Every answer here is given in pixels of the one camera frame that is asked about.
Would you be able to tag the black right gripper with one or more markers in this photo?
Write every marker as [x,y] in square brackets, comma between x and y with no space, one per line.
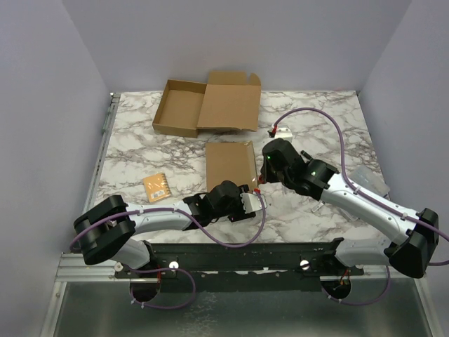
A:
[265,170]

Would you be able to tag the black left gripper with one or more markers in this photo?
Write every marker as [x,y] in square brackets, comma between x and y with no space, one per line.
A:
[241,214]

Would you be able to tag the brown cardboard express box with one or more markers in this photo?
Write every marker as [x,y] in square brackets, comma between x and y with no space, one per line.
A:
[228,101]

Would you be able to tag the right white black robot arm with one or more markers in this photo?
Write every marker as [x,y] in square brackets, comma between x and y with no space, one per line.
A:
[411,237]

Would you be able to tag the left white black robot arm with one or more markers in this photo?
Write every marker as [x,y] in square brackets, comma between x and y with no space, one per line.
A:
[106,231]

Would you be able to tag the clear plastic screw box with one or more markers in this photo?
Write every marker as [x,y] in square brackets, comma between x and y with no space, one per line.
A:
[364,177]

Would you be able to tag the green black screwdriver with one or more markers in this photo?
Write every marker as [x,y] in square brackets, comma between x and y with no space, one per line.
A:
[305,154]

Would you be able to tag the small silver metal piece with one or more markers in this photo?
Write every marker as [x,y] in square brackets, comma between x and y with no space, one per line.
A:
[316,208]

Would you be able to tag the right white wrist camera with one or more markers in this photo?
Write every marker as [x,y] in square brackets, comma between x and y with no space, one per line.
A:
[281,132]

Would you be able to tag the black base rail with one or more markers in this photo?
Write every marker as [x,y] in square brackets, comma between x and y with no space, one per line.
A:
[256,267]

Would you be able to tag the aluminium extrusion frame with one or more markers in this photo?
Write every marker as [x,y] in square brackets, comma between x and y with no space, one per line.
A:
[94,303]

